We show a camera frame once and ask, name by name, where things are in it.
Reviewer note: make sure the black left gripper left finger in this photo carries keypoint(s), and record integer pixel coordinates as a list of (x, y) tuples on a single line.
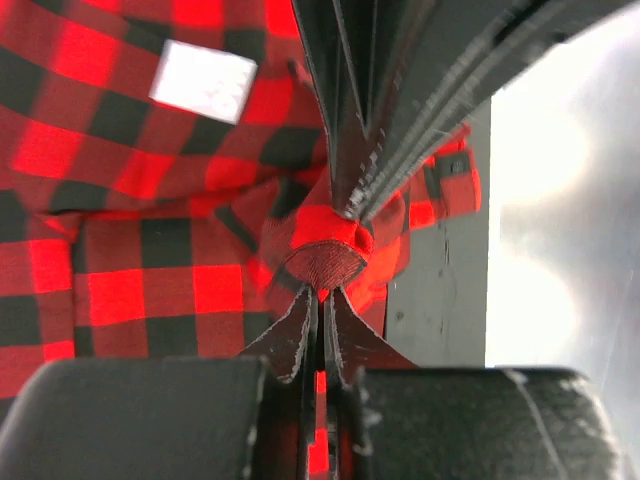
[(247, 417)]

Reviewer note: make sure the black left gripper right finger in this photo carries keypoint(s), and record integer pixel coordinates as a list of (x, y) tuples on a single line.
[(390, 419)]

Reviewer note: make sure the red black plaid shirt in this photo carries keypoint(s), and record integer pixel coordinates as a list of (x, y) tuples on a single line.
[(135, 229)]

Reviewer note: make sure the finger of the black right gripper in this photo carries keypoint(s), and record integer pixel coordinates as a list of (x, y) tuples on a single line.
[(338, 39), (420, 68)]

